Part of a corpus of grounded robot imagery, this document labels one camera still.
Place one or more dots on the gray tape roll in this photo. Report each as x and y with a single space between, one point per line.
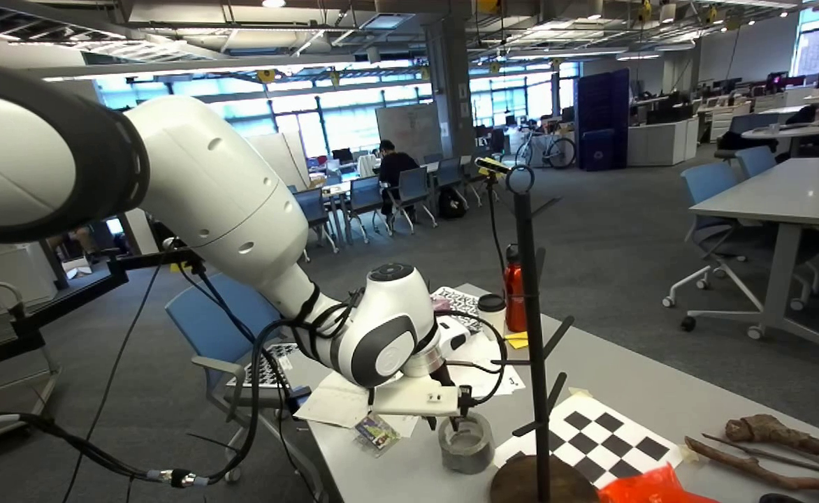
454 450

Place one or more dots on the red water bottle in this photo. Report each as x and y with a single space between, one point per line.
514 295

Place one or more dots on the white cup black lid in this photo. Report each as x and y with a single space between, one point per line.
493 302

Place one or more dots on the gray office table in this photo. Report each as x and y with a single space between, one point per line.
800 192

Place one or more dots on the white cabinet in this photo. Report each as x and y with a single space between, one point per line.
661 141

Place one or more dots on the printed marker tag sheet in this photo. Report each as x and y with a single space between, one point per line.
454 301

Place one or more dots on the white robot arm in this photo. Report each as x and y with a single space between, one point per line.
213 204

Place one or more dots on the black peg stand wooden base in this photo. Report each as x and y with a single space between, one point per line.
531 324

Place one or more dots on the bicycle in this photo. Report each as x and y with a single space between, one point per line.
551 146

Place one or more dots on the black camera on gooseneck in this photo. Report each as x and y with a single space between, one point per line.
493 167

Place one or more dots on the blue cabinet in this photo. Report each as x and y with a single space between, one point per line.
601 115

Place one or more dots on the yellow sticky notes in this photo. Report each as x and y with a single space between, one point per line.
517 343

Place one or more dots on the white paper stack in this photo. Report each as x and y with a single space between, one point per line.
333 407

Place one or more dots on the orange plastic bag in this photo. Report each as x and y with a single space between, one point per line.
656 488

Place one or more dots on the person in black clothes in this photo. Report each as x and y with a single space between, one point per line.
394 162

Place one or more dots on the small colourful card box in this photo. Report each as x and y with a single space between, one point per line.
376 432

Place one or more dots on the black white checkerboard sheet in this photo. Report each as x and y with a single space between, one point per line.
614 438

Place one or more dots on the white keyboard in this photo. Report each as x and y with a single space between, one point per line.
270 368

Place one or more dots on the blue office chair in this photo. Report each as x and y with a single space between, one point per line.
710 185
755 160
213 322

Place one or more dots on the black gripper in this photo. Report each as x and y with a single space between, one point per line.
442 376

